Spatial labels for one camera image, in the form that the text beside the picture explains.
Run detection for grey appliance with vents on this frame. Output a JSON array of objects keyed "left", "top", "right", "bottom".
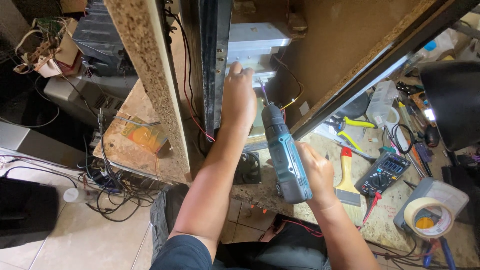
[{"left": 43, "top": 73, "right": 140, "bottom": 129}]

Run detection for dark metallic electronics unit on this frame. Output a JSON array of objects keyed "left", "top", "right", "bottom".
[{"left": 71, "top": 0, "right": 136, "bottom": 77}]

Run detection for yellow wire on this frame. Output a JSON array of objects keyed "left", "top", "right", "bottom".
[{"left": 279, "top": 84, "right": 304, "bottom": 111}]

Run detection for yellow handled paint scraper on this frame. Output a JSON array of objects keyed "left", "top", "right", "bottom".
[{"left": 334, "top": 146, "right": 362, "bottom": 208}]

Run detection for black metal frame strip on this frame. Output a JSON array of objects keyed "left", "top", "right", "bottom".
[{"left": 199, "top": 0, "right": 234, "bottom": 140}]

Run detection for cardboard box with cables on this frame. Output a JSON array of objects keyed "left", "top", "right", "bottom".
[{"left": 13, "top": 16, "right": 82, "bottom": 79}]

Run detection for grey metal case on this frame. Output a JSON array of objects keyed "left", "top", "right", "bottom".
[{"left": 0, "top": 121, "right": 88, "bottom": 169}]

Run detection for person's navy shirt sleeve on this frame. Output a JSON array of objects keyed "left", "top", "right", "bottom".
[{"left": 149, "top": 234, "right": 213, "bottom": 270}]

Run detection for red wire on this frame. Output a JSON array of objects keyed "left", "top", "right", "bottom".
[{"left": 182, "top": 11, "right": 216, "bottom": 143}]

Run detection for tangle of black cables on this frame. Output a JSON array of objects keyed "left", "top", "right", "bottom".
[{"left": 75, "top": 109, "right": 160, "bottom": 223}]

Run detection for beige packing tape roll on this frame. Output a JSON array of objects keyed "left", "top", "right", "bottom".
[{"left": 403, "top": 197, "right": 455, "bottom": 241}]

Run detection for particle board cabinet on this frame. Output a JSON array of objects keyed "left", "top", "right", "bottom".
[{"left": 92, "top": 0, "right": 480, "bottom": 184}]

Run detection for heap of hand tools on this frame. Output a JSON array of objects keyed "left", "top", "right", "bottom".
[{"left": 395, "top": 80, "right": 441, "bottom": 179}]

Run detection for clear plastic box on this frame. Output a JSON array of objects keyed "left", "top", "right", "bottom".
[{"left": 365, "top": 80, "right": 399, "bottom": 128}]

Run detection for black square cooling fan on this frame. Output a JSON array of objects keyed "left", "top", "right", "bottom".
[{"left": 233, "top": 151, "right": 262, "bottom": 186}]

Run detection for black box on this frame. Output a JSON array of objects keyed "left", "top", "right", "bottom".
[{"left": 0, "top": 176, "right": 59, "bottom": 250}]

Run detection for red multimeter probe lead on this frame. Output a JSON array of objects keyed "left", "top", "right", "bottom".
[{"left": 356, "top": 192, "right": 383, "bottom": 232}]

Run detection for white cup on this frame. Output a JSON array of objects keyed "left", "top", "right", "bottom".
[{"left": 385, "top": 107, "right": 401, "bottom": 127}]

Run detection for aluminium heat sink block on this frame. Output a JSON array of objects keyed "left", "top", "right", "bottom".
[{"left": 225, "top": 22, "right": 293, "bottom": 89}]

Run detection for coiled black cable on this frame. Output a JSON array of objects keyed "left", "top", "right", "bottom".
[{"left": 391, "top": 123, "right": 416, "bottom": 155}]

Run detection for clear bag with blue cap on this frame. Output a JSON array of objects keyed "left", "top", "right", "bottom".
[{"left": 410, "top": 29, "right": 460, "bottom": 64}]

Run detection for yellow handled pliers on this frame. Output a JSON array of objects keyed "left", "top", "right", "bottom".
[{"left": 324, "top": 116, "right": 378, "bottom": 133}]

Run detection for person's right hand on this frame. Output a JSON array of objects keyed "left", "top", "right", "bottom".
[{"left": 295, "top": 142, "right": 339, "bottom": 210}]

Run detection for yellow handled wire cutter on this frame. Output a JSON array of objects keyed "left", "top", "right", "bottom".
[{"left": 336, "top": 130, "right": 364, "bottom": 153}]

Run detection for person's left hand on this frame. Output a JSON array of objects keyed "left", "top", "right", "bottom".
[{"left": 221, "top": 61, "right": 258, "bottom": 131}]

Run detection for white plastic bottle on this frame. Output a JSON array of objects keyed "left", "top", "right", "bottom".
[{"left": 62, "top": 187, "right": 100, "bottom": 204}]

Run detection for teal cordless drill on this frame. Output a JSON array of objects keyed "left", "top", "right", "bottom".
[{"left": 258, "top": 77, "right": 314, "bottom": 205}]

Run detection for person's dark shorts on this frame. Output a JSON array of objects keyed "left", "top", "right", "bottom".
[{"left": 150, "top": 184, "right": 332, "bottom": 270}]

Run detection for blue handled pliers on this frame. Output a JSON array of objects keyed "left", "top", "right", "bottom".
[{"left": 423, "top": 236, "right": 457, "bottom": 270}]

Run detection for black digital multimeter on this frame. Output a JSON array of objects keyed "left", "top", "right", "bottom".
[{"left": 354, "top": 150, "right": 412, "bottom": 198}]

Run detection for orange printed packet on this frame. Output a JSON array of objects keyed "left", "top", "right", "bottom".
[{"left": 120, "top": 114, "right": 169, "bottom": 155}]

